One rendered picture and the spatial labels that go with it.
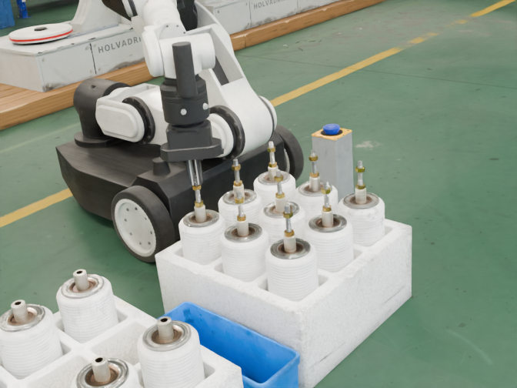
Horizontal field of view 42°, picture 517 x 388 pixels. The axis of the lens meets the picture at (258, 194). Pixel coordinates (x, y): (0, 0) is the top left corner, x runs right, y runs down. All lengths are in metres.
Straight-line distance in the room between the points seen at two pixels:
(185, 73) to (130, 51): 2.34
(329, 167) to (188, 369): 0.73
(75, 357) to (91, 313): 0.08
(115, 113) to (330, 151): 0.69
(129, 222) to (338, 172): 0.56
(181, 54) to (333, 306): 0.54
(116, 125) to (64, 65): 1.37
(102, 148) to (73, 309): 1.00
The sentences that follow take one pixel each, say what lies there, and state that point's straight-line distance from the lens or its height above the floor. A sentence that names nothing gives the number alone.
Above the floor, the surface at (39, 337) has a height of 0.23.
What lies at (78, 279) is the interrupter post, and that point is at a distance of 1.23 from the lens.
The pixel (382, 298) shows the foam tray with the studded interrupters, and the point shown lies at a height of 0.06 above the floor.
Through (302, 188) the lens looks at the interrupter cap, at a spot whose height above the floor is 0.25.
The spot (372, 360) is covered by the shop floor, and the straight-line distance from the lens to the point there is 1.39.
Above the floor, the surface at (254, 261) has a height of 0.21.
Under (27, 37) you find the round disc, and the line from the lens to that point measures 3.43.
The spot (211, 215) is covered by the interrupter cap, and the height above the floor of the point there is 0.25.
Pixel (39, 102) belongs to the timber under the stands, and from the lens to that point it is 3.21.
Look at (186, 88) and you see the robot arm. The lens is 1.24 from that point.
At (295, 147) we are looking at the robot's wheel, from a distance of 2.03.
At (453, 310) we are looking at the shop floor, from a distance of 1.54.
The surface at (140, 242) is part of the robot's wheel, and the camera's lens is 1.79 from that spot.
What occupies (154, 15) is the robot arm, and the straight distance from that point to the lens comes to 1.40.
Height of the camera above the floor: 0.87
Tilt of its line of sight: 25 degrees down
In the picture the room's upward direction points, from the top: 6 degrees counter-clockwise
